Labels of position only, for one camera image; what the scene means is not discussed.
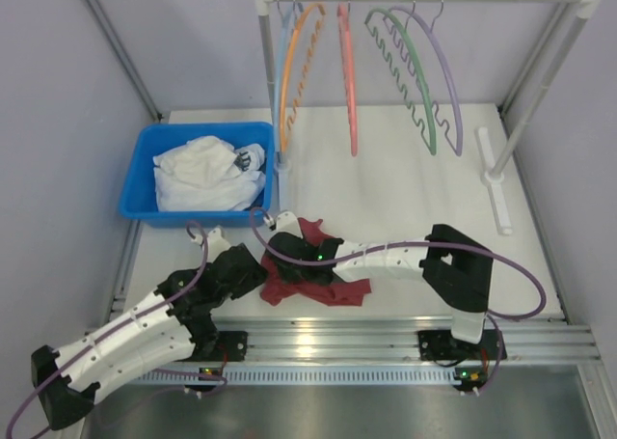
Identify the white garment rack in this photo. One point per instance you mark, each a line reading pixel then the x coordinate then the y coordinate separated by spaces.
pixel 270 14

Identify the green hanger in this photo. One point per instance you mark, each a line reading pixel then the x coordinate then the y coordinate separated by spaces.
pixel 421 115

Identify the lilac hanger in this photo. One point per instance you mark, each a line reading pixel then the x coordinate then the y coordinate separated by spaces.
pixel 452 132

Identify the slotted cable duct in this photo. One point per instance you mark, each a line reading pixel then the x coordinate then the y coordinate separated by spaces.
pixel 345 375

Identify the pink hanger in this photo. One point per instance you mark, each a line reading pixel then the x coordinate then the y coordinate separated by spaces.
pixel 348 70

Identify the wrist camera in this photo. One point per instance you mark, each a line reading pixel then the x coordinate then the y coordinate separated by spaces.
pixel 285 222
pixel 213 239

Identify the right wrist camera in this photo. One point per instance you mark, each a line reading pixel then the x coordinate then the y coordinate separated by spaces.
pixel 285 222

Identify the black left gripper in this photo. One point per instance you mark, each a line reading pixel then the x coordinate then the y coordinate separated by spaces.
pixel 246 269

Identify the white cloth in bin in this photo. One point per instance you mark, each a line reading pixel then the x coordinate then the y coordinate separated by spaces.
pixel 197 176

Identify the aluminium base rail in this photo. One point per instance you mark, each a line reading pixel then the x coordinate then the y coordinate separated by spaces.
pixel 321 341

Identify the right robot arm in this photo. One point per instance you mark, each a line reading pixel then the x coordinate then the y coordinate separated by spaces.
pixel 457 268

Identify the red tank top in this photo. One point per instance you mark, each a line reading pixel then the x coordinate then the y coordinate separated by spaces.
pixel 338 293

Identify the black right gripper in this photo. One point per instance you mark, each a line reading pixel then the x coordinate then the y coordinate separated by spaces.
pixel 288 273

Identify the blue plastic bin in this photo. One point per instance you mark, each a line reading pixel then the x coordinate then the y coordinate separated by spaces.
pixel 138 201

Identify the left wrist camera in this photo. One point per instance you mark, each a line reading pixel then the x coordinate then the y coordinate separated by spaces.
pixel 213 239

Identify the light blue hanger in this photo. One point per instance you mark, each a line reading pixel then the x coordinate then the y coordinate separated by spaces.
pixel 283 166

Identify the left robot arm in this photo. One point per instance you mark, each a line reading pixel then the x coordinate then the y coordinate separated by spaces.
pixel 172 323

